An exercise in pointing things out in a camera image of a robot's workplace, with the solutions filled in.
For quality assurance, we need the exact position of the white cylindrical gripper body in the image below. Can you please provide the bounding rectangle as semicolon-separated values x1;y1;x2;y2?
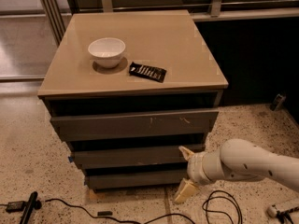
187;151;222;185

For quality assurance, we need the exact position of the grey bottom drawer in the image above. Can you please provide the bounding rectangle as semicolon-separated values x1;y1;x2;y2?
85;169;187;189

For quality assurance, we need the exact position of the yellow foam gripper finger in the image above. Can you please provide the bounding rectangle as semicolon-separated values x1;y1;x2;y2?
178;146;194;161
174;178;199;204

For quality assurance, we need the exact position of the grey three-drawer cabinet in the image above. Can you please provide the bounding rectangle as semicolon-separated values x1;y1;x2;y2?
38;10;228;177

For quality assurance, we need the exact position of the black power adapter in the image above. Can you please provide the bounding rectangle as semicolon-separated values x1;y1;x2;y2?
6;201;26;213

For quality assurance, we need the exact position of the white ceramic bowl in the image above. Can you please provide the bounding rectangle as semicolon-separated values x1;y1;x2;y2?
88;37;126;68

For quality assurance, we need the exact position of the coiled black cable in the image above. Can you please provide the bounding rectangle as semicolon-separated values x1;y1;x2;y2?
201;189;244;224

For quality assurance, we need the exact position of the grey top drawer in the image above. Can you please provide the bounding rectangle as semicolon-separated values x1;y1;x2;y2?
50;109;218;141

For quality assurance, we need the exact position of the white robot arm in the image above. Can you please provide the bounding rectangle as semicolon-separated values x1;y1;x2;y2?
174;139;299;203

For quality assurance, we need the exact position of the black snack packet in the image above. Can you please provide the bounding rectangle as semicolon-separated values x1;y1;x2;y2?
129;63;166;83

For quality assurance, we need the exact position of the black stick device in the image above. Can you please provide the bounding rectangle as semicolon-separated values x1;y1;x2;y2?
19;191;42;224

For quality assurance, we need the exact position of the small dark floor box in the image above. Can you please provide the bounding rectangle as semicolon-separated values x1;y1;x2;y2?
270;93;286;111

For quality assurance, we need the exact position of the white power strip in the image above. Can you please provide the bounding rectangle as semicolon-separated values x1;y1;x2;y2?
266;197;299;218

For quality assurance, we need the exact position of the grey drawer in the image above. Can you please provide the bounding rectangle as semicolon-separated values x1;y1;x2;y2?
50;109;218;141
85;169;187;189
70;143;206;170

